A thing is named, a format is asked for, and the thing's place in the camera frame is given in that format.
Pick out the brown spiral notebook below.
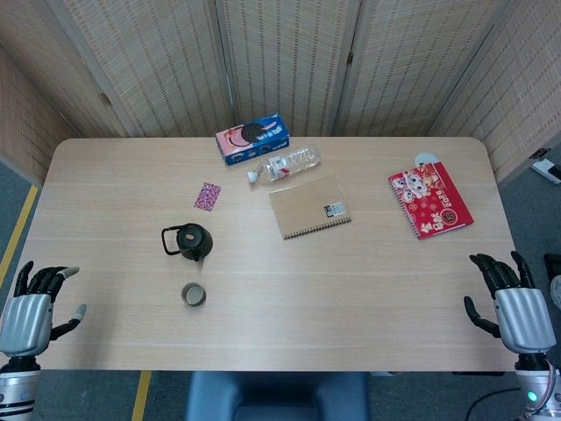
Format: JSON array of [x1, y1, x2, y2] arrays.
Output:
[[267, 174, 354, 241]]

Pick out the small dark tea cup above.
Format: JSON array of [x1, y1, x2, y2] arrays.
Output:
[[181, 282, 208, 308]]

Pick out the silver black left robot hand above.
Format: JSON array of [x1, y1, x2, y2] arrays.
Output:
[[0, 260, 88, 357]]

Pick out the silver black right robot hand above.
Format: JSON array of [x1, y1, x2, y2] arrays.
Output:
[[463, 251, 557, 354]]

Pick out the clear plastic water bottle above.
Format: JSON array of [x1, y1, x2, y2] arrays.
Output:
[[245, 143, 323, 185]]

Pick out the blue cookie box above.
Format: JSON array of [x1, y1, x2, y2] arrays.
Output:
[[214, 111, 292, 168]]

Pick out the pink patterned card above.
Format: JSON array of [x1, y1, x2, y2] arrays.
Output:
[[194, 182, 223, 213]]

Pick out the black teapot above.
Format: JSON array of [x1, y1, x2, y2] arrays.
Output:
[[160, 222, 215, 263]]

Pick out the white power strip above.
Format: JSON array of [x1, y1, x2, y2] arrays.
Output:
[[531, 159, 561, 184]]

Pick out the black box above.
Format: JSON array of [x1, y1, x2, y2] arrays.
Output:
[[543, 253, 561, 282]]

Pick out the red spiral calendar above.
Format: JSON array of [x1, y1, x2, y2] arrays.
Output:
[[387, 160, 476, 241]]

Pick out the woven bamboo screen panel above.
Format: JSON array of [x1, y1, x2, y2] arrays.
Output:
[[429, 0, 561, 185], [332, 0, 512, 137], [214, 0, 363, 137], [43, 0, 238, 138], [0, 0, 82, 185]]

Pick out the black floor cable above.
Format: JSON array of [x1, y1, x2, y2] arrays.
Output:
[[464, 387, 525, 421]]

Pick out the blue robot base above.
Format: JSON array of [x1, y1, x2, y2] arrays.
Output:
[[186, 371, 372, 421]]

